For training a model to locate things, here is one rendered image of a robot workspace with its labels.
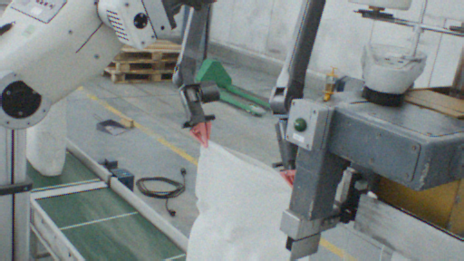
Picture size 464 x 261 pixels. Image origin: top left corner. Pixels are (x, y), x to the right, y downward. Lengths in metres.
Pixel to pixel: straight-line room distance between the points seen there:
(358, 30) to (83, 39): 6.39
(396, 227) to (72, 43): 0.85
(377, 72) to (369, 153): 0.20
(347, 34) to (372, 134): 6.57
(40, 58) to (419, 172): 0.87
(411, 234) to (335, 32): 6.61
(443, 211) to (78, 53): 0.93
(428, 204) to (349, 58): 6.29
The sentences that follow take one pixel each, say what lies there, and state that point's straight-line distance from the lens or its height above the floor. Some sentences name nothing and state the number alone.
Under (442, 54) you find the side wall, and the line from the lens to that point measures 6.78.
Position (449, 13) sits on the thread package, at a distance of 1.24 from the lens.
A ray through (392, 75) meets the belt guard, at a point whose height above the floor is 1.40.
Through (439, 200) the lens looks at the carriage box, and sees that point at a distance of 1.30.
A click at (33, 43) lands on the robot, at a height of 1.34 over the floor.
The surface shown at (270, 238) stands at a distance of 1.48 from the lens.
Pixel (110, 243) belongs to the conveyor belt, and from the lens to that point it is 2.30.
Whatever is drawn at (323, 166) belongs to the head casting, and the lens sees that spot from 1.10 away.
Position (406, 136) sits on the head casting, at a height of 1.33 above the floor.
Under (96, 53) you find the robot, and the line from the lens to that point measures 1.28.
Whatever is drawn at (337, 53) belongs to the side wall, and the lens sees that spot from 7.66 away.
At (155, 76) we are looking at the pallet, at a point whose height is 0.08.
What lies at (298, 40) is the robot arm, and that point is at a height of 1.41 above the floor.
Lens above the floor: 1.57
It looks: 18 degrees down
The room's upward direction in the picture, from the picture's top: 8 degrees clockwise
